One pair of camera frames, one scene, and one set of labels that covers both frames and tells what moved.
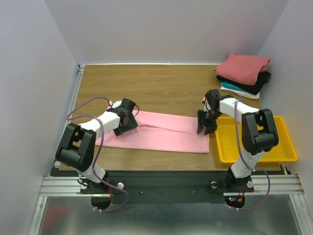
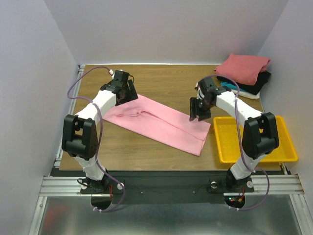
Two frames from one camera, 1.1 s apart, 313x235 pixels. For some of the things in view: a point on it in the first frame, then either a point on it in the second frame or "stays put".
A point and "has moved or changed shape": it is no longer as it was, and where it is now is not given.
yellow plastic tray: x=228 y=145 stays put
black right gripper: x=206 y=121 to x=198 y=110
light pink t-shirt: x=162 y=132 has moved or changed shape
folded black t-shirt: x=254 y=89 stays put
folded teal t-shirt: x=230 y=85 stays put
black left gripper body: x=131 y=124 to x=129 y=95
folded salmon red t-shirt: x=245 y=69 stays put
